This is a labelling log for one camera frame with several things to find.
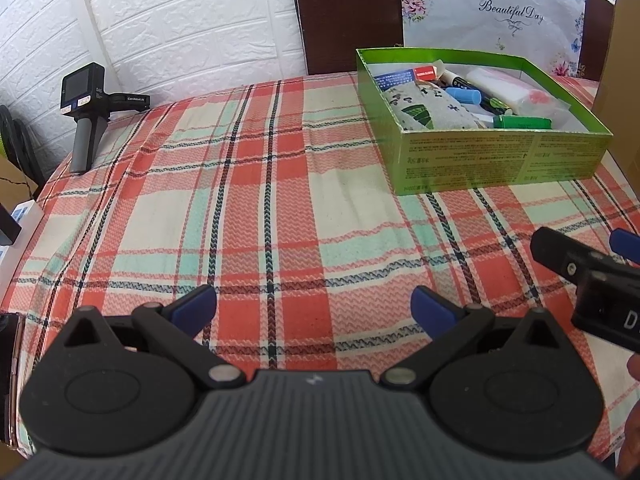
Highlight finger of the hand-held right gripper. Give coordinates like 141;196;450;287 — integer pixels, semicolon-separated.
529;227;602;282
609;228;640;265

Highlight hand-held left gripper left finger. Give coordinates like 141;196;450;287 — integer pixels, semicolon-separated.
61;284;245;390

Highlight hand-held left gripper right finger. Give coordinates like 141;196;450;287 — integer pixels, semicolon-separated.
381;284;564;390

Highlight green cardboard box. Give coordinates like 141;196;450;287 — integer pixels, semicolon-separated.
354;47;614;197

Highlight small green box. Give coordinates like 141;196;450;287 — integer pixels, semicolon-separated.
492;114;554;131

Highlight black green pen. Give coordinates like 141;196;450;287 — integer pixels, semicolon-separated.
479;92;512;115

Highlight white plastic pack pink print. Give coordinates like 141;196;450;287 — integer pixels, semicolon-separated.
466;67;574;117

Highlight blue cylinder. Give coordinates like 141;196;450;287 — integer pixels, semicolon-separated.
446;87;484;107

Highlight grey leaf print cloth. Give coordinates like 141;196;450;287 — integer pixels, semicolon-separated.
384;84;482;132

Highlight white marker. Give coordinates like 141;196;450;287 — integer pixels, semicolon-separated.
439;70;472;89

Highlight blue card packet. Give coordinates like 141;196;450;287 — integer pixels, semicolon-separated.
374;70;417;92

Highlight person's right hand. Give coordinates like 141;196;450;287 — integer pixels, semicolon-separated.
614;352;640;479

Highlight plaid tablecloth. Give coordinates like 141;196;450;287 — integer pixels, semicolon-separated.
0;74;640;461

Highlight brown cardboard box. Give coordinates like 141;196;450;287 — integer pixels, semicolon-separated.
591;0;640;192

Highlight white blue small box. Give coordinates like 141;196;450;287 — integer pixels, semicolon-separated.
9;198;46;247

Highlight smartphone with gold edge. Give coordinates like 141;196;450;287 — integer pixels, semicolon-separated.
0;311;27;450

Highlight black block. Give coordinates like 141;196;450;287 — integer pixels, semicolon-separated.
0;206;24;247

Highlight spare hand-held gripper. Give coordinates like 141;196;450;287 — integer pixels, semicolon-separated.
59;62;152;176

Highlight floral cushion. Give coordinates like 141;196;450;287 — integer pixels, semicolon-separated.
397;0;587;79

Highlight brown wooden chair back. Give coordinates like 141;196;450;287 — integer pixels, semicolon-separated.
288;0;405;77

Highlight black round frame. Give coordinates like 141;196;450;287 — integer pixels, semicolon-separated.
0;104;47;188

